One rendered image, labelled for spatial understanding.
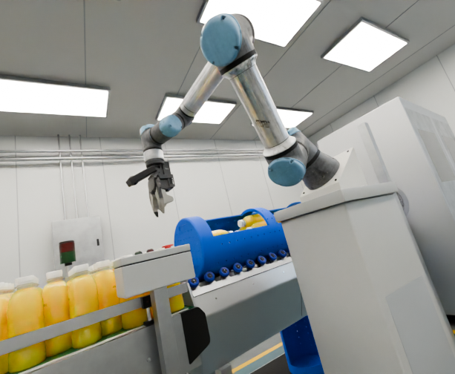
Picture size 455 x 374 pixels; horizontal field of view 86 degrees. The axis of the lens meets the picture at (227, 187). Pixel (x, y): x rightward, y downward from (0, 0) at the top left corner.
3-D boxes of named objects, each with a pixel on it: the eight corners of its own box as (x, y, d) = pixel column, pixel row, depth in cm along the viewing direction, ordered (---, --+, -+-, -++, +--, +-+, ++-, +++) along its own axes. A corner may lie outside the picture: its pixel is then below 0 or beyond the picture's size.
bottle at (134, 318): (119, 326, 75) (112, 266, 80) (142, 318, 80) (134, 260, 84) (127, 329, 70) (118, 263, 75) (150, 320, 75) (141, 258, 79)
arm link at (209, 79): (244, 3, 77) (174, 110, 108) (233, 2, 69) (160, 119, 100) (269, 31, 79) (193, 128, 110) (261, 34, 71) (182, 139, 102)
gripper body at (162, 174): (176, 188, 94) (170, 159, 97) (154, 189, 89) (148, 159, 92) (168, 194, 100) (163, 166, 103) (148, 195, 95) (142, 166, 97)
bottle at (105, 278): (91, 336, 72) (85, 271, 76) (110, 327, 78) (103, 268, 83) (110, 333, 70) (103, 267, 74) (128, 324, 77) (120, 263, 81)
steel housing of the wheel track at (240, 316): (419, 252, 212) (404, 214, 220) (210, 386, 83) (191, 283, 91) (384, 255, 234) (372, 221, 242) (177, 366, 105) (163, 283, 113)
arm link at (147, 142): (146, 120, 94) (134, 130, 99) (151, 146, 92) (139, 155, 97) (163, 125, 100) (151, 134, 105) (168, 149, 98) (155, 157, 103)
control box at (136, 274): (196, 277, 72) (189, 242, 75) (125, 299, 60) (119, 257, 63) (182, 277, 80) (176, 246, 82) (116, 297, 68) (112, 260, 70)
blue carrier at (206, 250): (330, 241, 148) (317, 196, 153) (208, 283, 96) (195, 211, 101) (294, 245, 170) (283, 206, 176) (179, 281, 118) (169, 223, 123)
